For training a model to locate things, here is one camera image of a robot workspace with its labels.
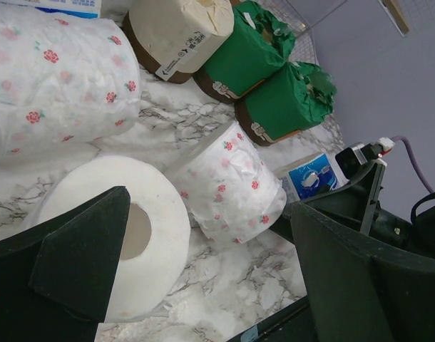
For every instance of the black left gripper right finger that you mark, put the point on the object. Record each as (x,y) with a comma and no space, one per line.
(359,288)

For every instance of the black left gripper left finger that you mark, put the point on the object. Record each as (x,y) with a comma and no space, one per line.
(56,278)

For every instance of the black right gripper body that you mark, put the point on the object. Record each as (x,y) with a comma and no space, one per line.
(348,225)

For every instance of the short floral paper roll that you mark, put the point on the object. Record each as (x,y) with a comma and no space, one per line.
(155,246)

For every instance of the small floral paper roll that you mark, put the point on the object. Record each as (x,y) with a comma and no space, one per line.
(228,190)

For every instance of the large floral paper roll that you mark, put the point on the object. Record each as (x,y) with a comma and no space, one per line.
(63,80)

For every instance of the blue Tempo roll right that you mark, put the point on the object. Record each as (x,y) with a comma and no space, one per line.
(307,177)

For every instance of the blue tempo roll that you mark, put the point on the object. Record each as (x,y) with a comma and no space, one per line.
(307,177)
(87,9)

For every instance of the green wrapped roll front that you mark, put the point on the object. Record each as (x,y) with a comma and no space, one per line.
(299,96)

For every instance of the green wrapped roll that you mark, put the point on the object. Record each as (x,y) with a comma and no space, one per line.
(299,96)
(259,45)

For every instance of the green wrapped roll rear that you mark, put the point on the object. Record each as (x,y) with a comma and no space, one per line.
(259,45)

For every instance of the beige brown wrapped paper roll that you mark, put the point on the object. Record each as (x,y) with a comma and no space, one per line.
(173,39)

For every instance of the blue Tempo roll left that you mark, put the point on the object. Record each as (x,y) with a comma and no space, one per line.
(87,9)

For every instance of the white wire wooden shelf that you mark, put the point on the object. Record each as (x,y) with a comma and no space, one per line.
(359,45)

